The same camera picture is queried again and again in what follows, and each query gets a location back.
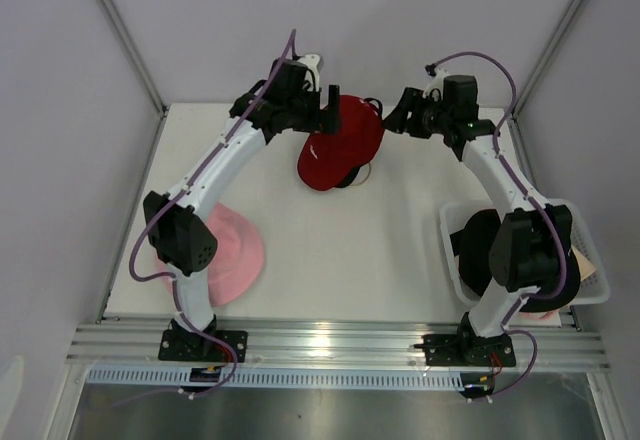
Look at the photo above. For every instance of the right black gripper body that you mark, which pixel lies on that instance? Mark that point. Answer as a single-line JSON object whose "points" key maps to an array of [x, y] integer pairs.
{"points": [[426, 115]]}

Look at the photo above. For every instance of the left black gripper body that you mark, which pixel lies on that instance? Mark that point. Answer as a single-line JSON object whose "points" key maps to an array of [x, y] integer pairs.
{"points": [[306, 114]]}

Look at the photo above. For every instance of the red baseball cap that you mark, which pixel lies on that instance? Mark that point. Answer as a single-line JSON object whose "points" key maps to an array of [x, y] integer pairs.
{"points": [[322, 162]]}

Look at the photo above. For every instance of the black baseball cap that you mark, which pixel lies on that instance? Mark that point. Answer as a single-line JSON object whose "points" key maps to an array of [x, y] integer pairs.
{"points": [[362, 133]]}

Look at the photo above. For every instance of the pink bucket hat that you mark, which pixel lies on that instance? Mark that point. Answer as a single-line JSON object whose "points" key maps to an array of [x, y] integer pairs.
{"points": [[236, 265]]}

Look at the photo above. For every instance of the gold wire hat stand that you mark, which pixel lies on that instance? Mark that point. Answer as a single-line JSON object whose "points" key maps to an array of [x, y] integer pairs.
{"points": [[362, 176]]}

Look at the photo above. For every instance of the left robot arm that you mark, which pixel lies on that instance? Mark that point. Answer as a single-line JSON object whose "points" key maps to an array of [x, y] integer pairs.
{"points": [[176, 220]]}

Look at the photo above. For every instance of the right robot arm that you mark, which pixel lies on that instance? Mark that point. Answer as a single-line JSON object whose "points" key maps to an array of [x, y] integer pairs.
{"points": [[530, 254]]}

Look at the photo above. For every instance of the black hat in basket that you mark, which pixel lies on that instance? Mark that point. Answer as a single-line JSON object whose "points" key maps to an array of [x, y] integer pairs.
{"points": [[472, 244]]}

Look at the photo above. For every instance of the light pink hat in basket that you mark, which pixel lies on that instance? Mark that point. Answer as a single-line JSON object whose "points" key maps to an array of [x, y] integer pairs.
{"points": [[539, 316]]}

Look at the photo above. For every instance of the white plastic basket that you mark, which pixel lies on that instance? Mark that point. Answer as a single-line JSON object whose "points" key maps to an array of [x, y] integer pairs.
{"points": [[594, 285]]}

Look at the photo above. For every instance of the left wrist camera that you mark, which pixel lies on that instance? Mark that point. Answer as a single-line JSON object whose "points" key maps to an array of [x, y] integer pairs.
{"points": [[312, 61]]}

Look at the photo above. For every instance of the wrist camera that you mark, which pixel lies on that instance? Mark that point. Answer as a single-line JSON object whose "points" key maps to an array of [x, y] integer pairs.
{"points": [[436, 76], [312, 61]]}

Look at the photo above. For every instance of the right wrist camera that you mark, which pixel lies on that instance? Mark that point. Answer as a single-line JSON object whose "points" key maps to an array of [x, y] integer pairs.
{"points": [[436, 76]]}

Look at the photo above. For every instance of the left frame post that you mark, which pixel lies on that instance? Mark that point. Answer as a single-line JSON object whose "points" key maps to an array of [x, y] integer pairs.
{"points": [[131, 53]]}

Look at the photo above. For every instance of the frame post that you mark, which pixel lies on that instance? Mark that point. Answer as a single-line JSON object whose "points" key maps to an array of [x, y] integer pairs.
{"points": [[561, 30], [131, 53]]}

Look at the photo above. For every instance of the right frame post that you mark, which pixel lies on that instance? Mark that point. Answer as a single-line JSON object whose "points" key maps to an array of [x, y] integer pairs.
{"points": [[561, 30]]}

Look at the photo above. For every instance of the aluminium mounting rail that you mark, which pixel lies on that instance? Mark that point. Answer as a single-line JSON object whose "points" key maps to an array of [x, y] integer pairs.
{"points": [[331, 345]]}

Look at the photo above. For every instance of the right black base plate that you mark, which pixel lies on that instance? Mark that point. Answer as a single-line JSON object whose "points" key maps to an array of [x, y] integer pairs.
{"points": [[457, 350]]}

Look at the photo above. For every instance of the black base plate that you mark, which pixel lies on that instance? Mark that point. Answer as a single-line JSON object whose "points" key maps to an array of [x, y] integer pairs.
{"points": [[457, 350], [232, 345]]}

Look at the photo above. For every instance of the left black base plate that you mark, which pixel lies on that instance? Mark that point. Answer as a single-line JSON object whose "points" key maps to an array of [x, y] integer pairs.
{"points": [[232, 345]]}

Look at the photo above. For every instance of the white slotted cable duct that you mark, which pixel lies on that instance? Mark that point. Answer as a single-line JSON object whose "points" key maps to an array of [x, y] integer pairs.
{"points": [[277, 378]]}

